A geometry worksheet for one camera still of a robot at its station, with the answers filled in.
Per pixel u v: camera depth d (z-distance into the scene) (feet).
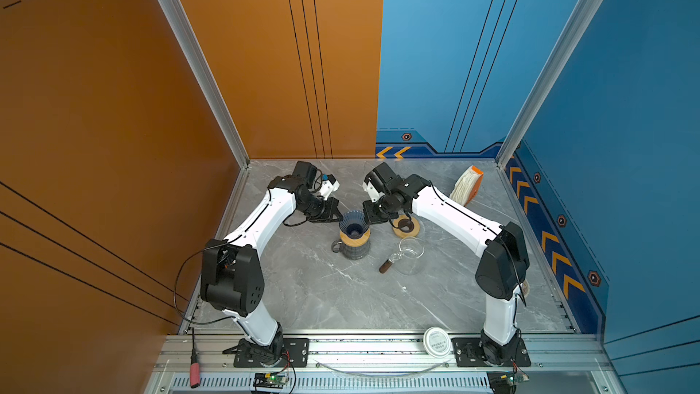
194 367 2.31
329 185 2.61
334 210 2.43
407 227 3.20
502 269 1.54
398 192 2.00
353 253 2.90
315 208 2.40
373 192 2.31
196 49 2.79
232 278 1.49
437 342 2.29
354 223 2.84
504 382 2.31
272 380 2.32
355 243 2.78
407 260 2.78
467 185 3.26
